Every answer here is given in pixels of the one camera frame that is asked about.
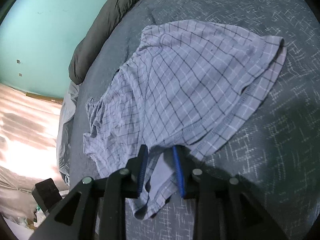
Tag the dark grey rolled duvet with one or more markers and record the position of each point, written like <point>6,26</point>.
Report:
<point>110,15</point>

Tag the dark blue patterned bedspread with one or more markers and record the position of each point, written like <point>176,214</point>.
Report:
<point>277,149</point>

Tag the blue plaid boxer shorts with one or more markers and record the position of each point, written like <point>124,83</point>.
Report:
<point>189,83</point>

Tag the pink striped curtain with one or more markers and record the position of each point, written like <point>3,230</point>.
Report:
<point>28,150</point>

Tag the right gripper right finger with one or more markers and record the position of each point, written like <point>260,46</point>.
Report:
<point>225,208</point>

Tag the black box device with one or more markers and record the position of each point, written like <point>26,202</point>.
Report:
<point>47,195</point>

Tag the light grey bed sheet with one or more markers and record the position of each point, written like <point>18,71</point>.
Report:
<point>63,141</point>

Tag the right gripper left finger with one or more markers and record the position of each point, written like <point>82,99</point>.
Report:
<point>96,207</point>

